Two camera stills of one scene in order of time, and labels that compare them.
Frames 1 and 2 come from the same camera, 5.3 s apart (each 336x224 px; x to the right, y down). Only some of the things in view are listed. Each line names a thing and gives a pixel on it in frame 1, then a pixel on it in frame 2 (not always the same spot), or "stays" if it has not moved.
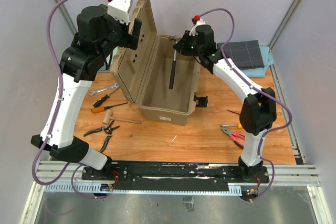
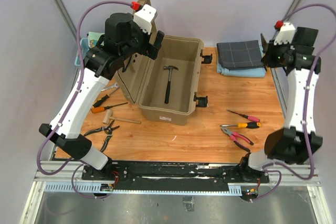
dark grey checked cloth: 245,54 stays
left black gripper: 132,39 -> 150,50
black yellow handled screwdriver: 100,100 stays
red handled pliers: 233,135 stays
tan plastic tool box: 144,74 stays
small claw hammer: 176,39 -> 168,84
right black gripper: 179,46 -> 267,59
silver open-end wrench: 94,92 stays
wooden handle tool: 108,115 stays
